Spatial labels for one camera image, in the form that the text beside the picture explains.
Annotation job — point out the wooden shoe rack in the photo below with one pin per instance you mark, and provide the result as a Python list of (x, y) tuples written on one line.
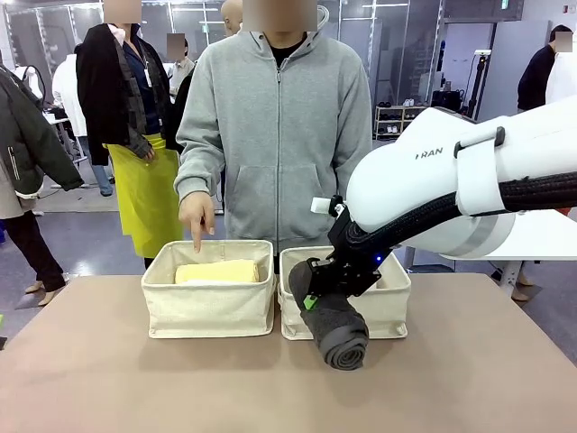
[(396, 119)]

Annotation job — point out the person in grey hoodie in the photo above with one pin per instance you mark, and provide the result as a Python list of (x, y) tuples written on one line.
[(279, 135)]

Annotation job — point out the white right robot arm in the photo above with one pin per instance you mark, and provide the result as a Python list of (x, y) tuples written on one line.
[(405, 180)]

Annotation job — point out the beige fabric basket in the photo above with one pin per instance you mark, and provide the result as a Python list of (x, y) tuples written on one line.
[(207, 306), (392, 315)]

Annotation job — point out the black tripod with camera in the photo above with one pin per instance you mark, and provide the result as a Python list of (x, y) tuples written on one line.
[(480, 81)]

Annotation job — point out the person in beige top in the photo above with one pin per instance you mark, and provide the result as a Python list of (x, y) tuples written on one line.
[(180, 67)]

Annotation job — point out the white side table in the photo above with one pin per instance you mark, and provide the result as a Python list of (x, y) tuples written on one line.
[(541, 239)]

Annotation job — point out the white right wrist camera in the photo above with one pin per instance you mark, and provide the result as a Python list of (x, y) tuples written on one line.
[(321, 205)]

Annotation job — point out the person's right forearm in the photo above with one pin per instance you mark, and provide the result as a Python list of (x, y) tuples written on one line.
[(198, 171)]

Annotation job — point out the person in dark navy top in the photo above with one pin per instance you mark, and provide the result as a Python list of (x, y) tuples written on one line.
[(534, 76)]

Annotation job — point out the person's left forearm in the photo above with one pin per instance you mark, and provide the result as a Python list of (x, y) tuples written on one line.
[(354, 149)]

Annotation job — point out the person with yellow apron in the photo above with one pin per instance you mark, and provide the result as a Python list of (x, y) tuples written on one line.
[(135, 180)]

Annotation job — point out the dark grey towel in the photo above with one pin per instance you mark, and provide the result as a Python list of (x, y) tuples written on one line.
[(338, 334)]

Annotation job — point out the person's right hand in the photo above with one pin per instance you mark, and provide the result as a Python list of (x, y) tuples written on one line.
[(194, 212)]

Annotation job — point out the person in dark green jacket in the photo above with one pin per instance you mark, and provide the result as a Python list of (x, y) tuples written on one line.
[(22, 149)]

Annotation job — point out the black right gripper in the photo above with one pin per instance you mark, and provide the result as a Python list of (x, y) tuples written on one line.
[(360, 266)]

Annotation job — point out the yellow towel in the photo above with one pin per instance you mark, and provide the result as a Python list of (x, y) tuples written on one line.
[(216, 270)]

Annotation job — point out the mannequin in white garment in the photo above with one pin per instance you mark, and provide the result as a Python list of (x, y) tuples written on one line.
[(67, 94)]

